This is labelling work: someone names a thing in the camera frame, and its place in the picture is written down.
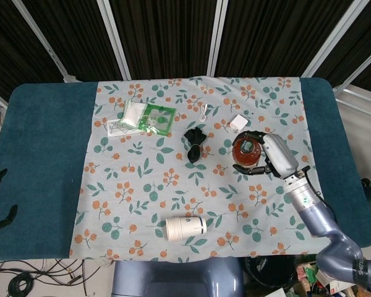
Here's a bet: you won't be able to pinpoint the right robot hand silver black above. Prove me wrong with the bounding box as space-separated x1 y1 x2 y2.
232 129 299 180

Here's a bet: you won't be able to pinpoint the white charger adapter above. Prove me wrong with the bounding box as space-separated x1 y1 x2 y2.
228 114 250 133

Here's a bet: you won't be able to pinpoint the teal table cover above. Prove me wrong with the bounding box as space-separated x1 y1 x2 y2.
0 77 371 260

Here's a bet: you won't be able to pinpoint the black sock bundle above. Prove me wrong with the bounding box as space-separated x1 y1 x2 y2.
183 125 207 162

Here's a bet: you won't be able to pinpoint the black waste bin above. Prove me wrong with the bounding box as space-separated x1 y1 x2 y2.
242 255 301 297

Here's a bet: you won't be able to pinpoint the white paper cup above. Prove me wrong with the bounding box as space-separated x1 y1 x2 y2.
165 215 208 241

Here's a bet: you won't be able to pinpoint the cardboard box with clutter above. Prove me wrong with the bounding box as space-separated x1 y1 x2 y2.
293 252 364 297

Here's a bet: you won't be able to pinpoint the green plastic bag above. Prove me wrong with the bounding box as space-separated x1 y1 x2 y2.
137 103 176 136

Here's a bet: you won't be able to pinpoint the white printed booklet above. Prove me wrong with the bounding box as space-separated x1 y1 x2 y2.
107 119 143 137

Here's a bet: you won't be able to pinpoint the floral tablecloth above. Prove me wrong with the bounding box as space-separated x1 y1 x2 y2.
69 75 338 264

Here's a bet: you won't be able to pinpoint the white powder pouch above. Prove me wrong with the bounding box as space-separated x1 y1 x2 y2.
119 99 149 128

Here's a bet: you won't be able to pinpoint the blue-grey robot torso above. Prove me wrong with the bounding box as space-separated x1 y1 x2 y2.
111 256 245 297

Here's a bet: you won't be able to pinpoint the tangled black floor cables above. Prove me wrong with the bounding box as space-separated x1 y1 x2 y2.
0 258 112 297

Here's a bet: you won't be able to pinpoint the black folding screen white frame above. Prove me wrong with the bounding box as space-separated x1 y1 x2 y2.
0 0 371 95

